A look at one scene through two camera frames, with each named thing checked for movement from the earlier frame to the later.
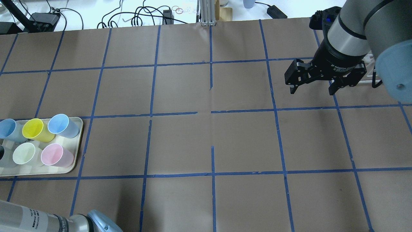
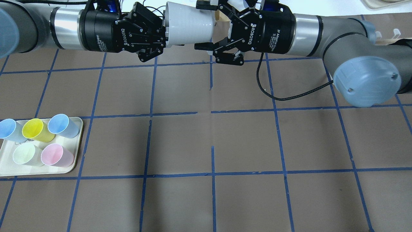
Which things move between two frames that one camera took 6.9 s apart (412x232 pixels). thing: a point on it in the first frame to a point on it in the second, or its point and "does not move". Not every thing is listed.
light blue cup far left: x=10 y=129 does not move
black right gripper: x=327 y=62 to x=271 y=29
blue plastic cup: x=60 y=124 does not move
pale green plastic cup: x=27 y=153 does not move
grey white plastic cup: x=2 y=151 to x=185 y=24
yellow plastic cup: x=34 y=129 does not move
